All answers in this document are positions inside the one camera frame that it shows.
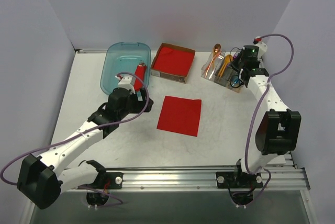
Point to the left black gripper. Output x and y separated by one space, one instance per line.
144 100

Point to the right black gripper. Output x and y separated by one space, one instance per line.
236 78

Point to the red paper napkin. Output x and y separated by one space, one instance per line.
180 115

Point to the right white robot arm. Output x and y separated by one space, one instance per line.
274 127

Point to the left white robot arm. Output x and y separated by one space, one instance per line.
44 178

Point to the rolled red napkin bundle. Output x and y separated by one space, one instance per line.
140 73

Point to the red napkin stack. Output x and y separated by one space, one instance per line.
173 61

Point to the cardboard napkin box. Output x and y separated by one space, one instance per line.
171 77

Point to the yellow plastic spoon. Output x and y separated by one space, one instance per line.
227 60

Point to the silver fork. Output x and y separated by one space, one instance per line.
221 56

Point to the clear utensil organizer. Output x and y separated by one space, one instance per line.
218 70

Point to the copper metallic spoon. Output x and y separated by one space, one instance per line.
215 53

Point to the teal plastic basin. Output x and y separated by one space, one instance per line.
122 57

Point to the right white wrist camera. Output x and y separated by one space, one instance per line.
261 45

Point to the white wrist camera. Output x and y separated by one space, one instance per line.
126 82
261 45

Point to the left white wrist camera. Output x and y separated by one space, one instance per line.
126 82

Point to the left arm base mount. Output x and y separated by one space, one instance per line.
107 180

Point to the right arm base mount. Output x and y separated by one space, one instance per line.
236 179

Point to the aluminium frame rail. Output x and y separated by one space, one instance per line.
157 160

